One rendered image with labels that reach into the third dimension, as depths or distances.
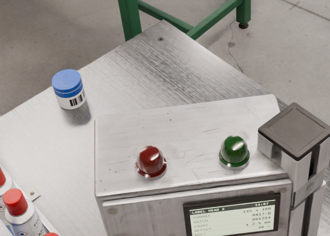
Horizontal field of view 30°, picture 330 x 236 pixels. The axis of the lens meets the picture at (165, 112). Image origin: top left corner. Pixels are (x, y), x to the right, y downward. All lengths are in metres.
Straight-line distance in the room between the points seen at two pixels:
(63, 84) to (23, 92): 1.36
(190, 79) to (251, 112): 0.96
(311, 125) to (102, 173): 0.18
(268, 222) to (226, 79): 0.98
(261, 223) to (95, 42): 2.47
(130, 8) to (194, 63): 0.72
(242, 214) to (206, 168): 0.05
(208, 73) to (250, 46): 1.34
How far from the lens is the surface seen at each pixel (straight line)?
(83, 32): 3.04
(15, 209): 1.05
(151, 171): 0.51
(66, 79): 1.47
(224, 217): 0.54
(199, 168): 0.52
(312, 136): 0.51
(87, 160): 1.38
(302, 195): 0.55
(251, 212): 0.54
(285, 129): 0.51
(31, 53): 3.00
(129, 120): 0.56
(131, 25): 2.27
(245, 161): 0.52
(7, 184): 1.11
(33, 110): 1.53
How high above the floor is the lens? 1.89
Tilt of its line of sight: 47 degrees down
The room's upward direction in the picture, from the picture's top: 8 degrees counter-clockwise
